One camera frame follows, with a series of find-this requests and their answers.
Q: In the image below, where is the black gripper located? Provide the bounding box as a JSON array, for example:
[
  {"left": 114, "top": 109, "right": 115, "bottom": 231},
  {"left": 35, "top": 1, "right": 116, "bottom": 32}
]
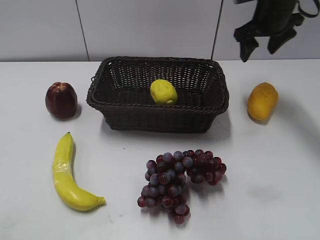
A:
[{"left": 234, "top": 0, "right": 305, "bottom": 63}]

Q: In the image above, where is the yellow lemon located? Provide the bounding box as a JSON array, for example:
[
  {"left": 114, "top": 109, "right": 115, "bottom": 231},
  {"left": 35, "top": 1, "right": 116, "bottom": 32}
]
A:
[{"left": 150, "top": 79, "right": 178, "bottom": 105}]

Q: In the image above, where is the dark woven wicker basket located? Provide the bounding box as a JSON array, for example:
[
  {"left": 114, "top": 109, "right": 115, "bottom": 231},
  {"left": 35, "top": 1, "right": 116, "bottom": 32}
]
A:
[{"left": 86, "top": 56, "right": 230, "bottom": 134}]

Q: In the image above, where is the orange yellow mango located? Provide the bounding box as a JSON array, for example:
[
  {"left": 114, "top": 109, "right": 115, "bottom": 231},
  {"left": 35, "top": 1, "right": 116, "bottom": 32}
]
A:
[{"left": 247, "top": 82, "right": 279, "bottom": 122}]

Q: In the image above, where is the bunch of red grapes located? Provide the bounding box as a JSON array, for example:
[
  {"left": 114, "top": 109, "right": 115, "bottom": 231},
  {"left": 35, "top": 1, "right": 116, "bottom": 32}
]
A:
[{"left": 137, "top": 149, "right": 227, "bottom": 225}]

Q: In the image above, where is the dark red apple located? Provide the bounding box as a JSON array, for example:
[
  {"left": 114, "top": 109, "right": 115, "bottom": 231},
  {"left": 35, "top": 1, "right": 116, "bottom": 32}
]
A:
[{"left": 45, "top": 82, "right": 78, "bottom": 120}]

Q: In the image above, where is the yellow banana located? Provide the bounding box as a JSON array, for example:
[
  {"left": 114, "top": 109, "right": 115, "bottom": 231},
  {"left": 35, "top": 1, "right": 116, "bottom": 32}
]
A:
[{"left": 52, "top": 132, "right": 106, "bottom": 212}]

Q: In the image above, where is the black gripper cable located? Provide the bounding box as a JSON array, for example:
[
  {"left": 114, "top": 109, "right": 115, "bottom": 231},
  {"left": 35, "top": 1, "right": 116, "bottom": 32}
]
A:
[{"left": 296, "top": 0, "right": 320, "bottom": 19}]

